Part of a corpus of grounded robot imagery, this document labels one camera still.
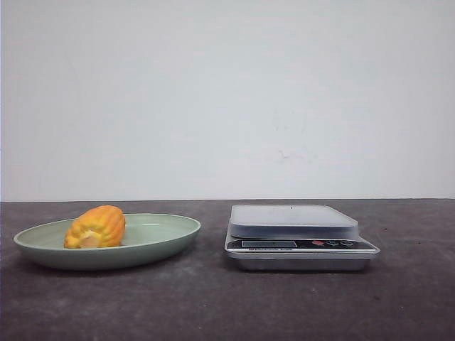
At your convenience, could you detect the silver digital kitchen scale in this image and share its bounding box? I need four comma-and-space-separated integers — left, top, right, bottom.
225, 205, 380, 271

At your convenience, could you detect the green shallow plate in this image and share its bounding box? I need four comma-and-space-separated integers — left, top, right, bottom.
14, 213, 201, 271

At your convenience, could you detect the yellow corn cob piece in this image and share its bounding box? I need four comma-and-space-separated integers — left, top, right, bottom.
63, 205, 126, 249

